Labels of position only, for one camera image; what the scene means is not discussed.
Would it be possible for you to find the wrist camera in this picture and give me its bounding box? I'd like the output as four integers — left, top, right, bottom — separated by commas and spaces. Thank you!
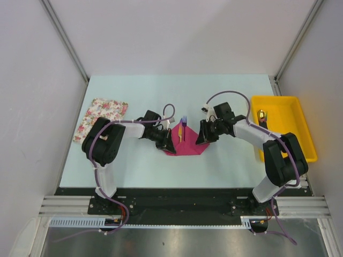
201, 104, 215, 118
162, 117, 175, 129

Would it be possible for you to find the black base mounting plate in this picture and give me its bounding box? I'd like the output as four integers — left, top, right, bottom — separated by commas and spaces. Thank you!
55, 187, 279, 217

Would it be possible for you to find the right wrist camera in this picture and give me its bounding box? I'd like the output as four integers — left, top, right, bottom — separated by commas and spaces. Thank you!
201, 104, 215, 118

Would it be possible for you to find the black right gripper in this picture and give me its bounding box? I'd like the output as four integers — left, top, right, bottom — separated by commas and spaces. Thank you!
195, 119, 223, 145

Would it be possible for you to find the purple cable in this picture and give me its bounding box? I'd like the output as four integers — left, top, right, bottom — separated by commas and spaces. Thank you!
205, 90, 298, 246
50, 103, 176, 243

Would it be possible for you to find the pink paper napkin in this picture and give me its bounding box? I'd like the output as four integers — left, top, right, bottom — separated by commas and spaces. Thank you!
165, 123, 210, 156

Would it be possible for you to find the iridescent purple fork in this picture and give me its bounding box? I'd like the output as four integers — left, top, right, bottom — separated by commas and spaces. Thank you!
182, 116, 188, 141

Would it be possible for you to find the gold iridescent spoon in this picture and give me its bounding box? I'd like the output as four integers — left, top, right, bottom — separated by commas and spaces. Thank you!
257, 109, 267, 123

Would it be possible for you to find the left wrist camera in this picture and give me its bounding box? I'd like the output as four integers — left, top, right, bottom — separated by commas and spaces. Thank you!
162, 117, 175, 129

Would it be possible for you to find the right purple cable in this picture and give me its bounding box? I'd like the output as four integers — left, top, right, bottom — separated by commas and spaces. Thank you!
205, 90, 298, 246

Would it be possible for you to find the yellow plastic bin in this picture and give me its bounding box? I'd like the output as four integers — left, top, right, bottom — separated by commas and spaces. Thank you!
251, 95, 318, 163

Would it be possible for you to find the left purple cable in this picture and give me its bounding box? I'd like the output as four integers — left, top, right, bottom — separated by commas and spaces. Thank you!
50, 103, 176, 243

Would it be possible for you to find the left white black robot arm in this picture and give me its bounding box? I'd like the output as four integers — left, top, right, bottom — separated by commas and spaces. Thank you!
81, 110, 176, 214

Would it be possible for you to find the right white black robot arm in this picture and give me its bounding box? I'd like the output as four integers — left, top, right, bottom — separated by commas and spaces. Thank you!
196, 102, 308, 215

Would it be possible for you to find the white slotted cable duct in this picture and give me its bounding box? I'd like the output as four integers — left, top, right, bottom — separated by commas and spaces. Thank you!
49, 217, 251, 229

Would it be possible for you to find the iridescent rainbow knife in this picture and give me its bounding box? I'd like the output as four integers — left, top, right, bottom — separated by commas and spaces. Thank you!
178, 125, 183, 142

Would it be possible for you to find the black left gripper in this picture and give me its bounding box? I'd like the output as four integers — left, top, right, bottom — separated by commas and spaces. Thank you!
148, 127, 175, 154

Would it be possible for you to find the floral patterned tray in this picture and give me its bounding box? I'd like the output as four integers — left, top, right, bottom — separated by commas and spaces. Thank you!
72, 98, 129, 144

